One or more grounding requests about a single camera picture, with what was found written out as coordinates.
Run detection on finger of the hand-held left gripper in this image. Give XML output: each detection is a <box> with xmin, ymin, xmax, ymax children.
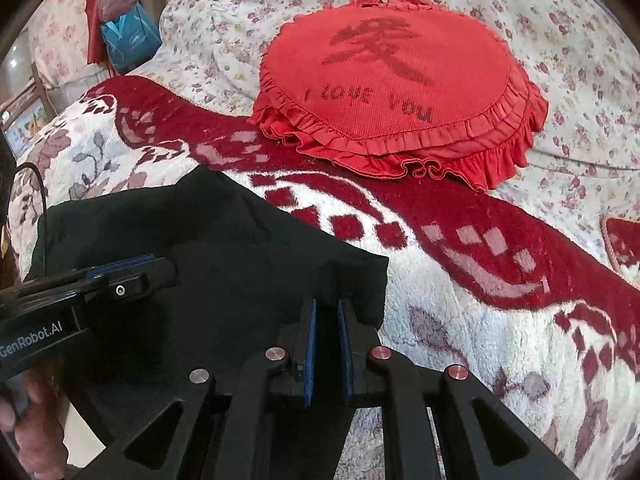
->
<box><xmin>0</xmin><ymin>254</ymin><xmax>179</xmax><ymax>318</ymax></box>

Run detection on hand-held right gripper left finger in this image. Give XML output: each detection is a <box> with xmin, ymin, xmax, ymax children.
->
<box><xmin>75</xmin><ymin>299</ymin><xmax>319</xmax><ymax>480</ymax></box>

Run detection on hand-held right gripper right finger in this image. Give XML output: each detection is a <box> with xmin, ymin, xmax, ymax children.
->
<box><xmin>337</xmin><ymin>299</ymin><xmax>576</xmax><ymax>480</ymax></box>

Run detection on black pants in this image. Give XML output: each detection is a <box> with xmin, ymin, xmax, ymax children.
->
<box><xmin>25</xmin><ymin>165</ymin><xmax>390</xmax><ymax>443</ymax></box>

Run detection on person's left hand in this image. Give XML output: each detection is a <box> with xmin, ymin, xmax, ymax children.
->
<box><xmin>0</xmin><ymin>366</ymin><xmax>68</xmax><ymax>480</ymax></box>

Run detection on red and white fleece blanket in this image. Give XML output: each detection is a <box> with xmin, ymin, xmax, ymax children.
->
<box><xmin>10</xmin><ymin>75</ymin><xmax>640</xmax><ymax>480</ymax></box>

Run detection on framed picture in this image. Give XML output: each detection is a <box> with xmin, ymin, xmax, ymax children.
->
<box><xmin>0</xmin><ymin>92</ymin><xmax>51</xmax><ymax>157</ymax></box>

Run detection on blue bag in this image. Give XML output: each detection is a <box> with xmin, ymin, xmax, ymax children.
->
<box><xmin>100</xmin><ymin>6</ymin><xmax>162</xmax><ymax>76</ymax></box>

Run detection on floral pillow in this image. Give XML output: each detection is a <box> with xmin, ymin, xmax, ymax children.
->
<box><xmin>27</xmin><ymin>0</ymin><xmax>108</xmax><ymax>92</ymax></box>

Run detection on red round ruffled cushion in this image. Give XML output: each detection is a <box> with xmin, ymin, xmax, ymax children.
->
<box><xmin>246</xmin><ymin>0</ymin><xmax>550</xmax><ymax>192</ymax></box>

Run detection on red quilted mat with trim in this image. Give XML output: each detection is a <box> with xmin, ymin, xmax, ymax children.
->
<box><xmin>598</xmin><ymin>215</ymin><xmax>640</xmax><ymax>292</ymax></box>

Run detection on floral sofa cover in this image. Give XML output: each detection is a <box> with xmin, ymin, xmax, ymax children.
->
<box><xmin>159</xmin><ymin>0</ymin><xmax>640</xmax><ymax>241</ymax></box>

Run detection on black cable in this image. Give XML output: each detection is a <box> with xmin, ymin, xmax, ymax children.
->
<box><xmin>14</xmin><ymin>161</ymin><xmax>49</xmax><ymax>266</ymax></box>

